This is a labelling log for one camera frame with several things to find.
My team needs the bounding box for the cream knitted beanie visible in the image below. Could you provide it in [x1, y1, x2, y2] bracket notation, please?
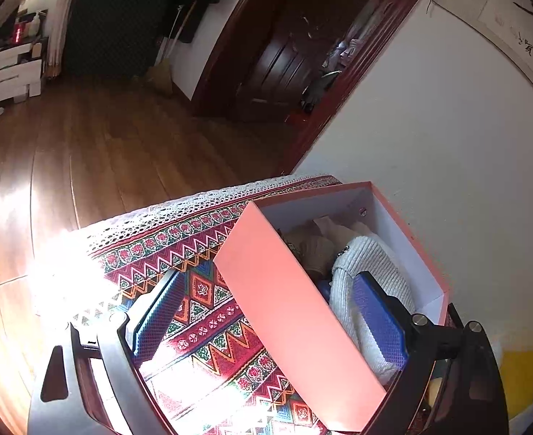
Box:
[328, 234, 417, 386]

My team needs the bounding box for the salmon cardboard box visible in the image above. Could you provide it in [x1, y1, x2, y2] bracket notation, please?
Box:
[214, 182, 449, 432]

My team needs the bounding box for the patterned woven bedspread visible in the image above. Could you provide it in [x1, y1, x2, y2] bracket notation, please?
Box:
[73, 175, 335, 434]

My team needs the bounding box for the yellow cushion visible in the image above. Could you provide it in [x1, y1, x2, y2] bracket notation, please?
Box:
[500, 351, 533, 419]

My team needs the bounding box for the straw broom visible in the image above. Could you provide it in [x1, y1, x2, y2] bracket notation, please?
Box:
[145, 5, 184, 96]

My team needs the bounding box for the white low cabinet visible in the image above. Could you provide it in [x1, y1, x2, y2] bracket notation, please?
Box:
[0, 38, 46, 102]

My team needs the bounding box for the dark red wooden door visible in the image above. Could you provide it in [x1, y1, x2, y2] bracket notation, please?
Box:
[192, 0, 418, 180]

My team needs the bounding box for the dark mesh screen door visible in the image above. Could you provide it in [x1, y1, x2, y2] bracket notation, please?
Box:
[62, 0, 187, 76]

